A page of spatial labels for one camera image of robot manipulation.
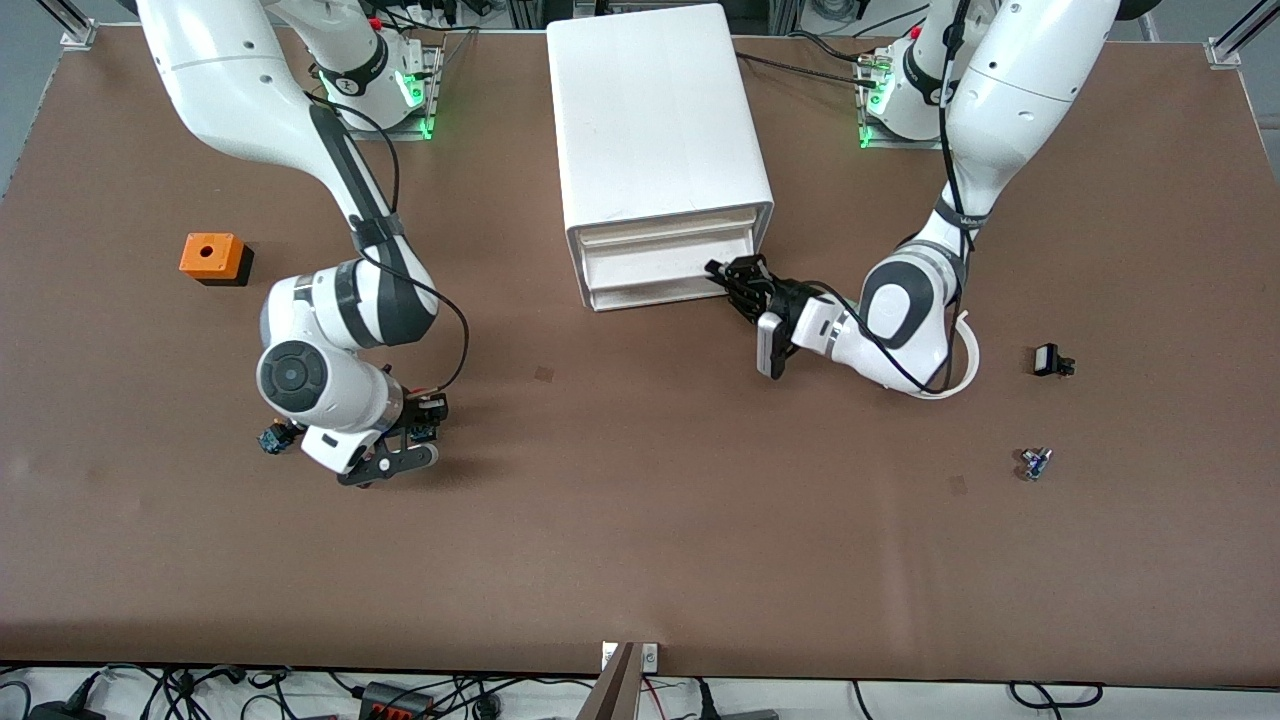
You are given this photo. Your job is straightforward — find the white deep drawer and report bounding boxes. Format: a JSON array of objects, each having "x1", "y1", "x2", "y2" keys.
[{"x1": 582, "y1": 243, "x2": 758, "y2": 311}]

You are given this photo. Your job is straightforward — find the white shallow drawer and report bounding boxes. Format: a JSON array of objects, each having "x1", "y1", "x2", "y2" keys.
[{"x1": 572, "y1": 210, "x2": 769, "y2": 253}]

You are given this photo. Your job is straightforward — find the white drawer cabinet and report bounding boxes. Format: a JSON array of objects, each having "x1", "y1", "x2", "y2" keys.
[{"x1": 546, "y1": 3, "x2": 776, "y2": 313}]

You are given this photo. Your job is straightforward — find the white curved plastic clip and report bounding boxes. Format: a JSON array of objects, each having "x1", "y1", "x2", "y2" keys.
[{"x1": 915, "y1": 310, "x2": 981, "y2": 401}]

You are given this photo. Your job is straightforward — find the black power strip red switches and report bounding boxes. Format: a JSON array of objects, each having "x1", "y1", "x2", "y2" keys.
[{"x1": 358, "y1": 681, "x2": 438, "y2": 720}]

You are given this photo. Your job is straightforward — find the aluminium corner profile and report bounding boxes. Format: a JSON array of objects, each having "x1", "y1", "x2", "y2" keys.
[
  {"x1": 38, "y1": 0, "x2": 98, "y2": 48},
  {"x1": 1207, "y1": 0, "x2": 1280, "y2": 68}
]

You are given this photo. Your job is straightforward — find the white right camera bracket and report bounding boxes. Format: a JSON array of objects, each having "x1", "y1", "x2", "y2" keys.
[{"x1": 300, "y1": 425, "x2": 389, "y2": 474}]

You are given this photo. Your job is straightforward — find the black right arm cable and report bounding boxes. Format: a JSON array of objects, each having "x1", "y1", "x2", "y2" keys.
[{"x1": 305, "y1": 90, "x2": 471, "y2": 396}]

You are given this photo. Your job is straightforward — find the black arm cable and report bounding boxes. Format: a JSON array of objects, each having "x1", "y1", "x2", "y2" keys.
[
  {"x1": 305, "y1": 90, "x2": 471, "y2": 396},
  {"x1": 815, "y1": 0, "x2": 986, "y2": 396}
]

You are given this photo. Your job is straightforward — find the black table cable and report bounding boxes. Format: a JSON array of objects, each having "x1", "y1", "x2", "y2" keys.
[{"x1": 735, "y1": 50, "x2": 866, "y2": 89}]

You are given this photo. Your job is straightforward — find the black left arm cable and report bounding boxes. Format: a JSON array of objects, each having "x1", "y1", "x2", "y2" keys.
[{"x1": 815, "y1": 0, "x2": 986, "y2": 396}]

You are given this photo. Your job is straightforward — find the orange button enclosure box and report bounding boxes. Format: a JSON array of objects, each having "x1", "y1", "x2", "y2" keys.
[{"x1": 179, "y1": 232, "x2": 255, "y2": 288}]

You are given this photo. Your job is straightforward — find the brown wooden post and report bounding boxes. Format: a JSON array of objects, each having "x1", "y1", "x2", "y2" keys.
[{"x1": 578, "y1": 642, "x2": 641, "y2": 720}]

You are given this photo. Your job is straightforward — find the black looped floor cable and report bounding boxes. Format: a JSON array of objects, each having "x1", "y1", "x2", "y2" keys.
[{"x1": 1008, "y1": 681, "x2": 1105, "y2": 711}]

